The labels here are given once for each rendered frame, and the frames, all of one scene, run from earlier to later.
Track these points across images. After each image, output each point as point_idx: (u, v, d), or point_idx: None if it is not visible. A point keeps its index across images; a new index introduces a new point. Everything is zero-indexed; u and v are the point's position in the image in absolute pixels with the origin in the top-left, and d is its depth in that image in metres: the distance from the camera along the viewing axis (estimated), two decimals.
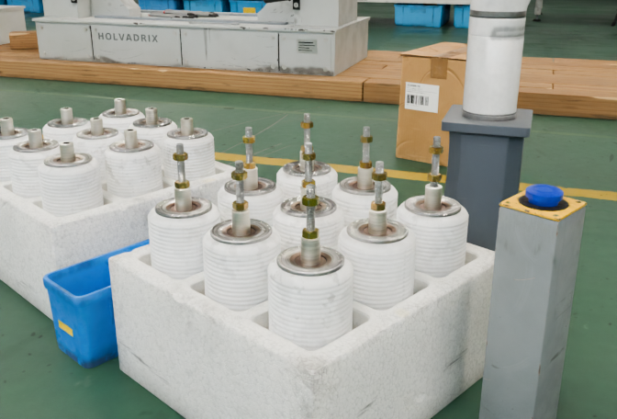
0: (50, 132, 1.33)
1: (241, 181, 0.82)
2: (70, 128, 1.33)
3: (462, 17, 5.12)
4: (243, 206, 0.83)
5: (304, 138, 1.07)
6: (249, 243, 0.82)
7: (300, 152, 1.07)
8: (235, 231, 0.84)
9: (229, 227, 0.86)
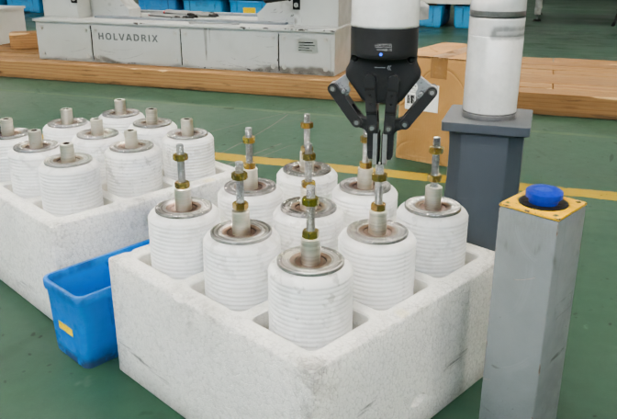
0: (50, 132, 1.33)
1: (241, 181, 0.82)
2: (70, 128, 1.33)
3: (462, 17, 5.12)
4: (243, 206, 0.83)
5: (304, 138, 1.07)
6: (249, 243, 0.82)
7: (300, 152, 1.07)
8: (235, 231, 0.84)
9: (229, 227, 0.86)
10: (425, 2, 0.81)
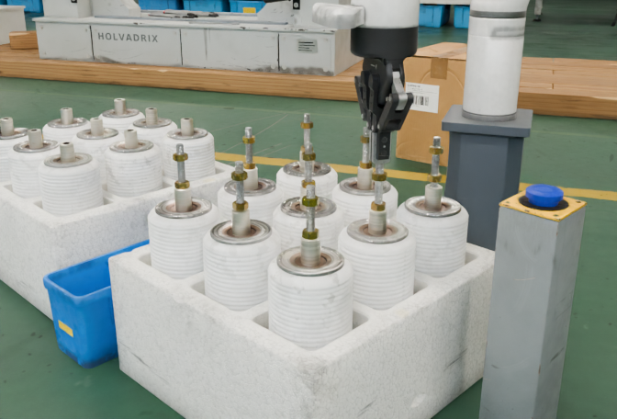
0: (50, 132, 1.33)
1: (241, 181, 0.82)
2: (70, 128, 1.33)
3: (462, 17, 5.12)
4: (243, 206, 0.83)
5: (304, 138, 1.07)
6: (249, 243, 0.82)
7: (300, 152, 1.07)
8: (235, 231, 0.84)
9: (229, 227, 0.86)
10: (321, 3, 0.78)
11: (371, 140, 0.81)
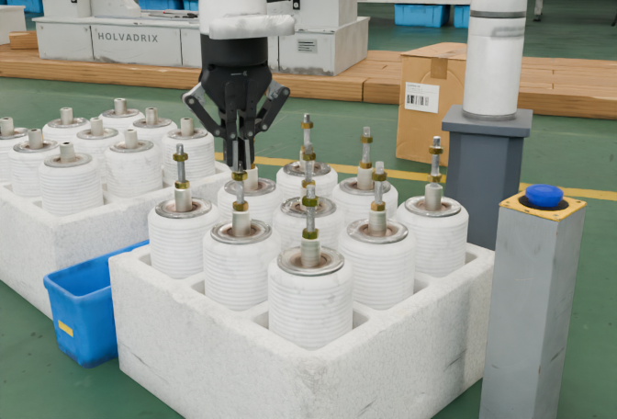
0: (50, 132, 1.33)
1: (236, 180, 0.83)
2: (70, 128, 1.33)
3: (462, 17, 5.12)
4: (232, 204, 0.84)
5: (304, 138, 1.07)
6: (249, 243, 0.82)
7: (300, 152, 1.07)
8: (235, 231, 0.84)
9: (229, 227, 0.86)
10: (213, 18, 0.70)
11: (238, 150, 0.80)
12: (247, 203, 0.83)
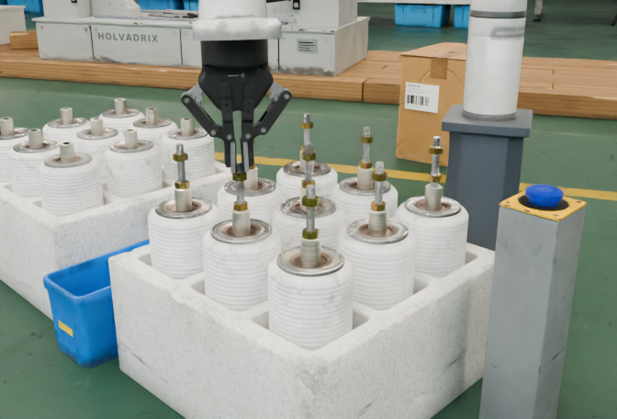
0: (50, 132, 1.33)
1: (239, 182, 0.83)
2: (70, 128, 1.33)
3: (462, 17, 5.12)
4: (240, 207, 0.83)
5: (304, 138, 1.07)
6: (249, 243, 0.82)
7: (300, 152, 1.07)
8: (235, 231, 0.84)
9: (229, 227, 0.86)
10: (196, 20, 0.70)
11: (235, 151, 0.80)
12: None
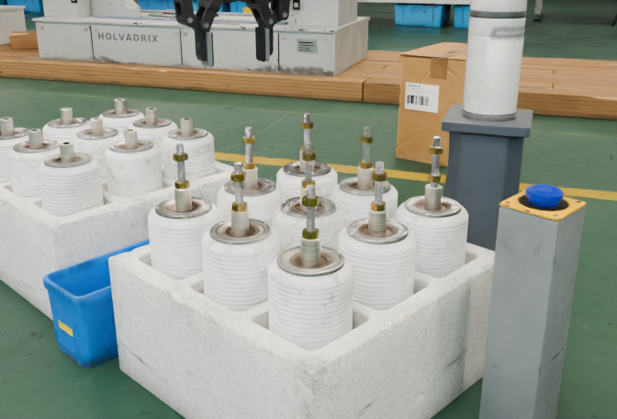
0: (50, 132, 1.33)
1: (237, 182, 0.82)
2: (70, 128, 1.33)
3: (462, 17, 5.12)
4: (237, 208, 0.83)
5: (304, 138, 1.07)
6: (245, 243, 0.82)
7: (300, 152, 1.07)
8: (233, 231, 0.84)
9: (229, 227, 0.86)
10: None
11: (212, 41, 0.75)
12: (242, 200, 0.85)
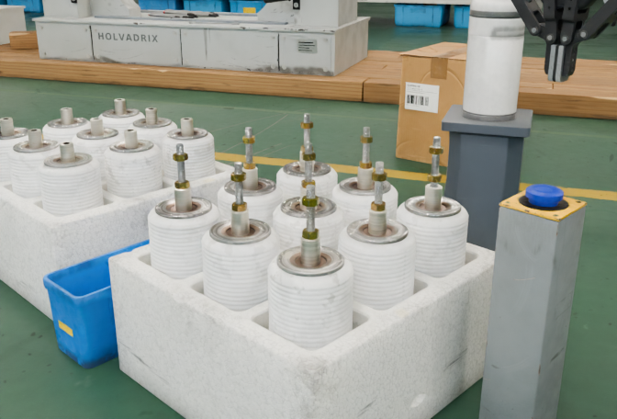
0: (50, 132, 1.33)
1: (237, 182, 0.82)
2: (70, 128, 1.33)
3: (462, 17, 5.12)
4: (237, 208, 0.83)
5: (304, 138, 1.07)
6: (245, 243, 0.82)
7: (300, 152, 1.07)
8: (233, 231, 0.84)
9: (229, 227, 0.86)
10: None
11: (566, 52, 0.72)
12: (242, 200, 0.85)
